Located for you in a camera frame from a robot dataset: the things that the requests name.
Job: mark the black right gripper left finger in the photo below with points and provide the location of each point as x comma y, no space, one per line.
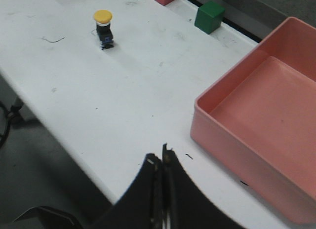
141,205

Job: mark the green cube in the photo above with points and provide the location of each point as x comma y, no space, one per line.
209,17

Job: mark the yellow push button switch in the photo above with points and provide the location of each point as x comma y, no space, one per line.
103,28

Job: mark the pink plastic bin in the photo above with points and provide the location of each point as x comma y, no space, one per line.
259,120

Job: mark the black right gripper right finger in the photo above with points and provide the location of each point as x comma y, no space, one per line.
187,206

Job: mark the black table leg clamp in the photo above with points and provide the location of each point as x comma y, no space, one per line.
11,116

